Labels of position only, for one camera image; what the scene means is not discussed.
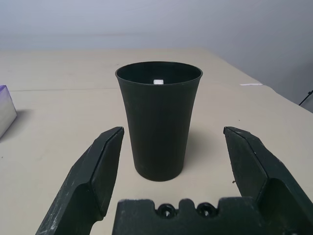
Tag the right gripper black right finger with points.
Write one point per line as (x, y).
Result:
(266, 171)

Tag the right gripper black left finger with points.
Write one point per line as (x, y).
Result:
(83, 186)

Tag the white tape strip on table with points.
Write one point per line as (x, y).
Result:
(252, 84)

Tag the black tripod stand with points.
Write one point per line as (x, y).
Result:
(310, 93)

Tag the black plastic cup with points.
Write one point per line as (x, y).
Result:
(156, 134)

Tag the purple tissue box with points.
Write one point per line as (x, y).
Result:
(6, 112)

